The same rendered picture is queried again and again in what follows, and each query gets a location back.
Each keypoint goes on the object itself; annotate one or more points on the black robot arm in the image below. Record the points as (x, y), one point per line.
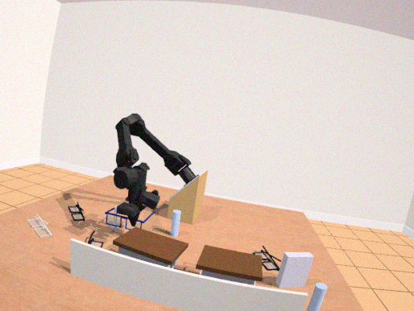
(126, 176)

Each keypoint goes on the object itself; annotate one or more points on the white curved panel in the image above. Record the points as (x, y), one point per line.
(174, 288)

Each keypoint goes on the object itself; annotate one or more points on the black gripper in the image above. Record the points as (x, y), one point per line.
(132, 209)

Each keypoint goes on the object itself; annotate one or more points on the light blue cylinder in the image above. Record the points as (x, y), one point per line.
(317, 297)
(175, 222)

